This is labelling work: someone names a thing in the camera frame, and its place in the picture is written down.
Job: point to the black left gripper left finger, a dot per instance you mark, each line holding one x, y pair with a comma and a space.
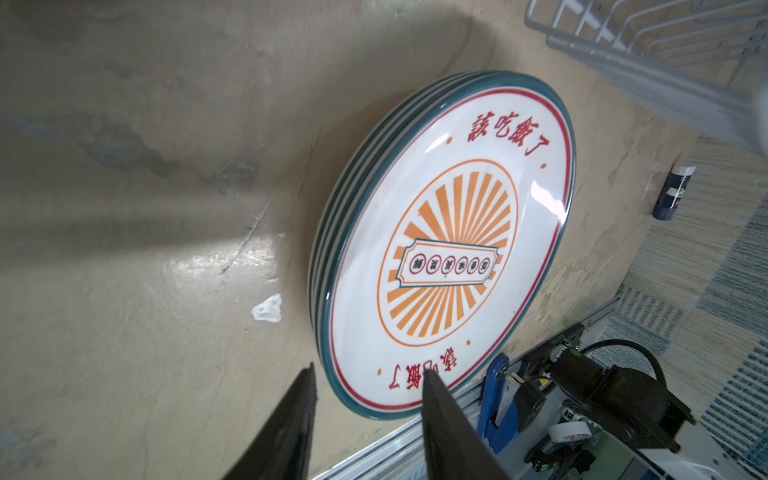
282, 448

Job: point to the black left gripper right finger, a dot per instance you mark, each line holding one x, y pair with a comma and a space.
453, 450

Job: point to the white round plate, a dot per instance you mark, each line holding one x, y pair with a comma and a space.
333, 198
447, 245
342, 192
361, 165

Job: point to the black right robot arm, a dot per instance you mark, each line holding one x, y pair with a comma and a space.
640, 412

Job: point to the blue stapler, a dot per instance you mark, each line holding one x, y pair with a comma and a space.
508, 406

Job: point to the white tape roll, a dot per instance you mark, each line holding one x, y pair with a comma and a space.
569, 432

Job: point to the small blue bottle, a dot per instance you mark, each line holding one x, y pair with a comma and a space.
672, 191

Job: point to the white wire dish rack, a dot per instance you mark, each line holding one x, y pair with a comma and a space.
700, 64

